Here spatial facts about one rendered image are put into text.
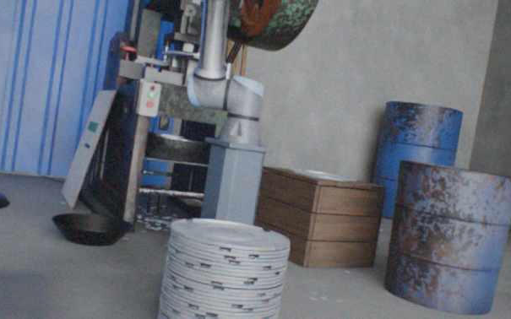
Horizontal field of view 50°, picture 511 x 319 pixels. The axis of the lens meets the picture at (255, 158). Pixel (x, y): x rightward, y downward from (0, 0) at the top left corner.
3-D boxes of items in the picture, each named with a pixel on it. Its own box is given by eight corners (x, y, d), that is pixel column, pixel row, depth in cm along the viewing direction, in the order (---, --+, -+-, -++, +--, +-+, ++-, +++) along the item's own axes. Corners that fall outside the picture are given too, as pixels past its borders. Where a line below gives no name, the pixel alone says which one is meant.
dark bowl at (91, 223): (140, 251, 200) (143, 233, 199) (53, 249, 186) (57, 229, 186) (121, 232, 226) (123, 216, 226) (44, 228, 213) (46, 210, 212)
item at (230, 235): (312, 246, 136) (312, 242, 136) (236, 256, 113) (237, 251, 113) (225, 219, 154) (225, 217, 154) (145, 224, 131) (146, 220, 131)
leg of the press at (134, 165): (135, 233, 230) (167, 18, 225) (108, 232, 224) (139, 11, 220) (95, 195, 311) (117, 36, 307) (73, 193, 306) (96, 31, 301)
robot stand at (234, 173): (255, 272, 197) (274, 148, 195) (209, 273, 187) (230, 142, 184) (229, 257, 212) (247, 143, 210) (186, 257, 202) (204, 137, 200)
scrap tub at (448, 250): (523, 316, 194) (547, 182, 191) (436, 318, 175) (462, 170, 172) (435, 279, 231) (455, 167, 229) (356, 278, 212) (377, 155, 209)
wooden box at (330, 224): (373, 267, 235) (387, 187, 233) (303, 267, 214) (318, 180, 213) (316, 243, 269) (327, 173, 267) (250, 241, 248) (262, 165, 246)
